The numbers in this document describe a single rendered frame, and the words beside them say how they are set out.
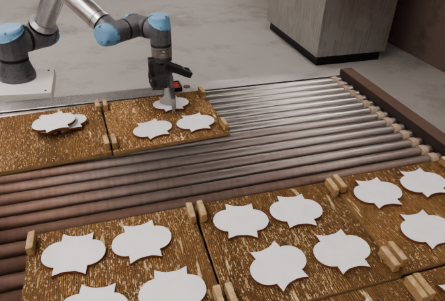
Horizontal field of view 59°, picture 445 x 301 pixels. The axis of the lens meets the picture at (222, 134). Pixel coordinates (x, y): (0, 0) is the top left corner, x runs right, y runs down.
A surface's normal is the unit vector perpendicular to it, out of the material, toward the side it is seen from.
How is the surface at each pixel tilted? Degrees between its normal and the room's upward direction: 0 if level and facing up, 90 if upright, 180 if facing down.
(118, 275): 0
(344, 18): 90
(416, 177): 0
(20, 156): 0
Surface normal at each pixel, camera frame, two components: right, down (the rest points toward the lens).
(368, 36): 0.29, 0.52
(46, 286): 0.03, -0.84
